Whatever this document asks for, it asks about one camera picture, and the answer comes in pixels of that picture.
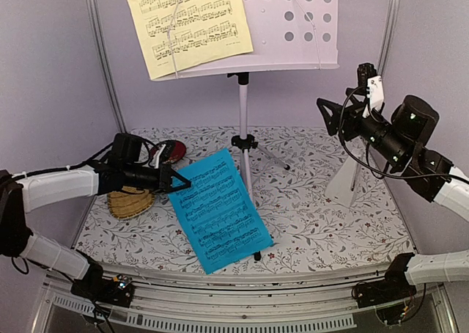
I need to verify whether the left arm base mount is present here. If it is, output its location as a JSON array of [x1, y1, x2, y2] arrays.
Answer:
[[70, 263, 135, 308]]

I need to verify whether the silver tripod music stand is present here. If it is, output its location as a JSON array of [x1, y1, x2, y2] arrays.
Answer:
[[153, 0, 341, 263]]

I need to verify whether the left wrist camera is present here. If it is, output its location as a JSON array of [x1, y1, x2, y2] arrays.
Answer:
[[148, 140, 175, 167]]

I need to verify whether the right aluminium frame post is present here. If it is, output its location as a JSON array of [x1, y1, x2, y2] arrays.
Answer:
[[377, 0, 401, 77]]

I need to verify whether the aluminium frame post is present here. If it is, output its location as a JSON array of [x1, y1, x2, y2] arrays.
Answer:
[[377, 0, 401, 77], [86, 0, 128, 133]]

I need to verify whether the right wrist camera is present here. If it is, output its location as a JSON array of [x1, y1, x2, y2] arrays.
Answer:
[[357, 63, 384, 118]]

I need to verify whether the white metronome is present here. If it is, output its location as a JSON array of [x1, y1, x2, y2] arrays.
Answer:
[[325, 156, 361, 208]]

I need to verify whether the floral table mat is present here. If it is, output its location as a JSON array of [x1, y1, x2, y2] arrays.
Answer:
[[75, 127, 414, 275]]

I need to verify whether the blue paper sheet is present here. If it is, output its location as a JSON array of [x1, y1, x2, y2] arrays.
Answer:
[[169, 149, 274, 274]]

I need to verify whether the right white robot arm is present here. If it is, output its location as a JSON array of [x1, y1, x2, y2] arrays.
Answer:
[[317, 89, 468, 301]]

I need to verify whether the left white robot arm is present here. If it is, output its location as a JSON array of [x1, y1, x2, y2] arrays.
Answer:
[[1, 133, 191, 299]]

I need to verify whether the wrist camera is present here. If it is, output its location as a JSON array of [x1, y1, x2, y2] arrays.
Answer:
[[357, 63, 384, 118], [148, 140, 175, 167]]

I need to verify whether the front aluminium rail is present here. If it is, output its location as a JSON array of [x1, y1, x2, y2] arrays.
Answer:
[[32, 265, 459, 332]]

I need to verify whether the woven bamboo tray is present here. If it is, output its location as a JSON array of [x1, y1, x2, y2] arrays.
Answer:
[[106, 186, 155, 220]]

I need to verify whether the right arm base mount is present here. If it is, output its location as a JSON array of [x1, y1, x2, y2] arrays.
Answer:
[[351, 252, 426, 326]]

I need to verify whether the left aluminium frame post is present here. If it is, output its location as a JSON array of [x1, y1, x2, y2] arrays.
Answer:
[[86, 0, 128, 133]]

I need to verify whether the yellow sheet music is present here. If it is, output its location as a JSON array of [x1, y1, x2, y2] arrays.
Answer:
[[127, 0, 254, 80]]

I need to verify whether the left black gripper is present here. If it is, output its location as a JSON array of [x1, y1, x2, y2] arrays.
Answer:
[[123, 163, 191, 195]]

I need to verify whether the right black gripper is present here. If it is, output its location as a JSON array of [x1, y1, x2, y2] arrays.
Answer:
[[318, 87, 410, 168]]

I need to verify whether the red floral plate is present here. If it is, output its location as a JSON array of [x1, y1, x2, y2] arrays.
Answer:
[[168, 139, 187, 164]]

